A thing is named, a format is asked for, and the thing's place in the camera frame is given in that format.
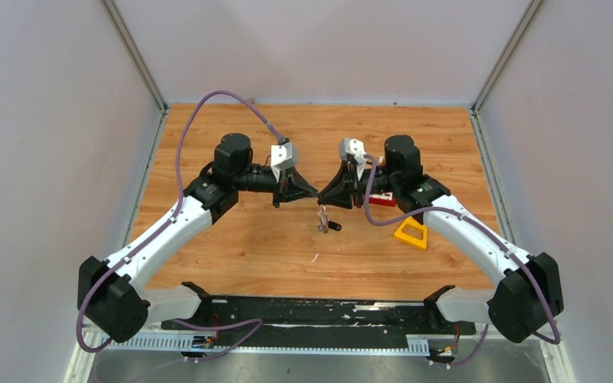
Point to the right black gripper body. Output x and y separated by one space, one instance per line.
360 184

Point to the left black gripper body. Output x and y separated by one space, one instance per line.
278 189

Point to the silver keyring with clips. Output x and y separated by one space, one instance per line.
323 221

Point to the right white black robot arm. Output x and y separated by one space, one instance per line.
526 294

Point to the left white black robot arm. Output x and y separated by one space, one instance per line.
112 293

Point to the red white toy block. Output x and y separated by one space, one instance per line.
385 199

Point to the black head silver key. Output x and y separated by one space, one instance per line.
332 226

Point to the yellow triangular toy piece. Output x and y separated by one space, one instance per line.
412 233

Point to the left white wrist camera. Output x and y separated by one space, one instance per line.
283 157

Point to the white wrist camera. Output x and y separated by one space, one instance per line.
283 157
352 150

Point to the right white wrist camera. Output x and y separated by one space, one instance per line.
352 150

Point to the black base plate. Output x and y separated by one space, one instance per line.
320 323

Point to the white slotted cable duct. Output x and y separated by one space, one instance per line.
416 347

